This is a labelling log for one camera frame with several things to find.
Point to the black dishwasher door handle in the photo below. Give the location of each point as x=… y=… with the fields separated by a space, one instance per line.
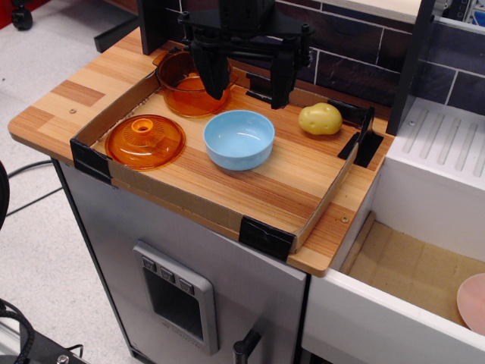
x=243 y=349

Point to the orange transparent pot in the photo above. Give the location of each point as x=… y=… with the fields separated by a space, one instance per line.
x=184 y=92

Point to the white toy sink unit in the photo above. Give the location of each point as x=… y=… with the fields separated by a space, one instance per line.
x=390 y=296

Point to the pink plate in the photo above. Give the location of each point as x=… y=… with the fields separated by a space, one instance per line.
x=470 y=302

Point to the orange transparent pot lid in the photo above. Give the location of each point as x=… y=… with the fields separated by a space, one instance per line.
x=145 y=142

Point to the light blue bowl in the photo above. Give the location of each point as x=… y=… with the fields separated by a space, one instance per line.
x=239 y=140

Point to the yellow toy potato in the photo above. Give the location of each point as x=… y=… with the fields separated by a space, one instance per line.
x=320 y=119

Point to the black equipment with cables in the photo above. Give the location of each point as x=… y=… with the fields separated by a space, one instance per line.
x=21 y=343

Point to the grey toy dishwasher cabinet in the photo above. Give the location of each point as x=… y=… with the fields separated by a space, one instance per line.
x=182 y=293

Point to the cardboard fence with black tape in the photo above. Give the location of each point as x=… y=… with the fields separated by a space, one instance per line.
x=298 y=205

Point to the black metal frame base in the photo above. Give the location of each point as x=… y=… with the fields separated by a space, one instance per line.
x=108 y=38

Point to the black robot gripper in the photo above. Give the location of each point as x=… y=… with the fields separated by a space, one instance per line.
x=255 y=30

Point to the black caster wheel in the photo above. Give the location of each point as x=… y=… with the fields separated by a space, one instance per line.
x=21 y=16

